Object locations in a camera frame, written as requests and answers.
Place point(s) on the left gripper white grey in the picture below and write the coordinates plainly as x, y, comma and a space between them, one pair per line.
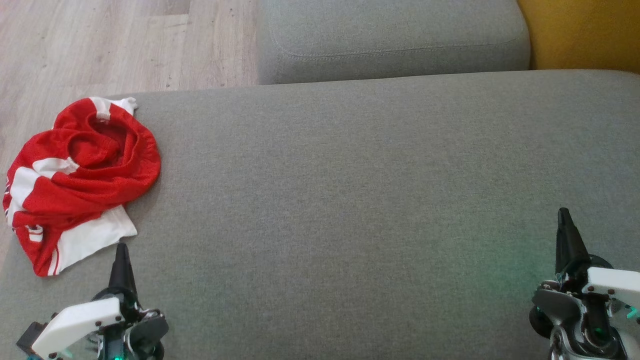
100, 325

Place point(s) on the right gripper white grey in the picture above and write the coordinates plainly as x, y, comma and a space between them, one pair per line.
600, 305

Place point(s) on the red white basketball jersey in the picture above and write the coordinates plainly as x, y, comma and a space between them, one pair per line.
90, 190

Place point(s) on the wide yellow sofa backrest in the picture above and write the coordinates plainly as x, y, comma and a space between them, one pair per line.
585, 30

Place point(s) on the large grey sofa seat cushion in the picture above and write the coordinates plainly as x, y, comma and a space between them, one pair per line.
350, 200

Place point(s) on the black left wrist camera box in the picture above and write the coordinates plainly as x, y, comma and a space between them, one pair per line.
31, 336

